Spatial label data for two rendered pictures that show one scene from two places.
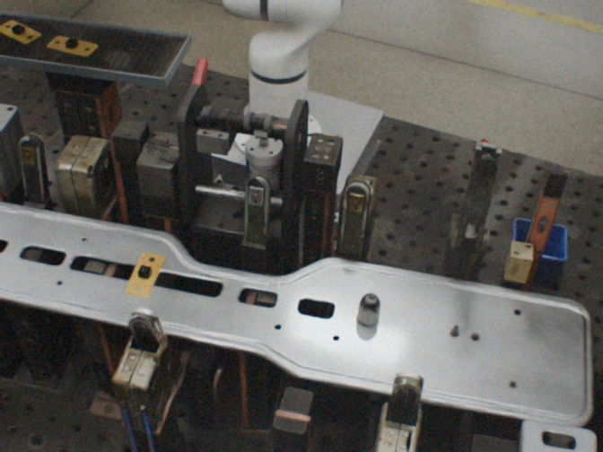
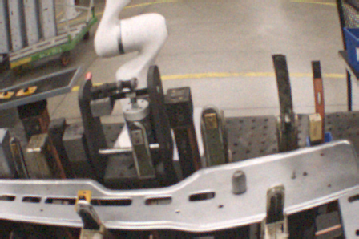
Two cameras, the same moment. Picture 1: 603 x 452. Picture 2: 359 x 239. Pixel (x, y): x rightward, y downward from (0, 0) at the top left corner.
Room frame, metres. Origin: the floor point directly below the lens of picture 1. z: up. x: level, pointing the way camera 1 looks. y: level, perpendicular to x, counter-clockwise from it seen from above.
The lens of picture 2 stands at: (-0.05, 0.03, 1.60)
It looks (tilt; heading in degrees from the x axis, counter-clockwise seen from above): 28 degrees down; 356
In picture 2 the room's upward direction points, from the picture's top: 11 degrees counter-clockwise
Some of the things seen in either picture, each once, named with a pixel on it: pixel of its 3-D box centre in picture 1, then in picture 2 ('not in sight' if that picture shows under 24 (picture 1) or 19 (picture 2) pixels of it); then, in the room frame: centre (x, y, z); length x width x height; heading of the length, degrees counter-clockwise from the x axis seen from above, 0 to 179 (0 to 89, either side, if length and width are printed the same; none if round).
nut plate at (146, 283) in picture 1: (144, 272); (82, 199); (0.81, 0.22, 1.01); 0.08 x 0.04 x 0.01; 168
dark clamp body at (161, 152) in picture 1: (173, 231); (96, 191); (1.01, 0.22, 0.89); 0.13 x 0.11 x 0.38; 168
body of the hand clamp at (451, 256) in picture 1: (451, 301); (287, 179); (0.88, -0.27, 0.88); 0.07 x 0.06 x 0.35; 168
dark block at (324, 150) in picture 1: (318, 241); (193, 175); (0.97, -0.04, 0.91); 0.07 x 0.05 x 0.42; 168
